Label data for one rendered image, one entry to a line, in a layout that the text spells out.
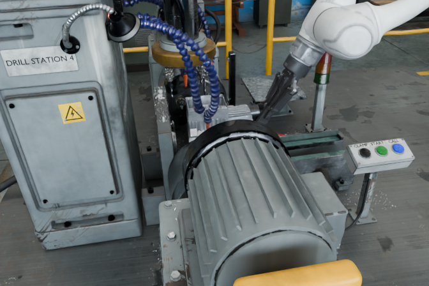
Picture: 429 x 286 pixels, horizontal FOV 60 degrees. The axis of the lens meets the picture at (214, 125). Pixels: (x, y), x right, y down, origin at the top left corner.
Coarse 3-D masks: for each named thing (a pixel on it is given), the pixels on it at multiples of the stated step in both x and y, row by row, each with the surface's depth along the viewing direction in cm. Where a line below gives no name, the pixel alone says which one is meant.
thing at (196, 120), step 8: (200, 96) 118; (208, 96) 118; (192, 104) 117; (208, 104) 115; (224, 104) 114; (192, 112) 109; (216, 112) 110; (224, 112) 111; (192, 120) 110; (200, 120) 111; (216, 120) 111; (224, 120) 112; (192, 128) 112; (200, 128) 112
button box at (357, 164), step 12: (360, 144) 104; (372, 144) 104; (384, 144) 104; (348, 156) 104; (360, 156) 101; (372, 156) 101; (384, 156) 101; (396, 156) 102; (408, 156) 102; (360, 168) 101; (372, 168) 102; (384, 168) 103; (396, 168) 105
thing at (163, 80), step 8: (176, 72) 133; (160, 80) 142; (176, 80) 131; (208, 80) 133; (168, 88) 132; (176, 88) 132; (184, 88) 133; (200, 88) 134; (208, 88) 134; (224, 88) 136; (168, 96) 134; (176, 96) 134; (184, 96) 134; (224, 96) 138; (168, 104) 135; (176, 104) 135; (184, 104) 133; (176, 112) 137; (184, 112) 138; (176, 120) 139; (184, 120) 139; (184, 128) 142
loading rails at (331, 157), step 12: (312, 132) 136; (324, 132) 137; (336, 132) 137; (288, 144) 133; (300, 144) 133; (312, 144) 133; (324, 144) 134; (336, 144) 135; (300, 156) 126; (312, 156) 126; (324, 156) 123; (336, 156) 123; (300, 168) 123; (312, 168) 124; (336, 168) 126; (348, 168) 127; (336, 180) 129; (348, 180) 130
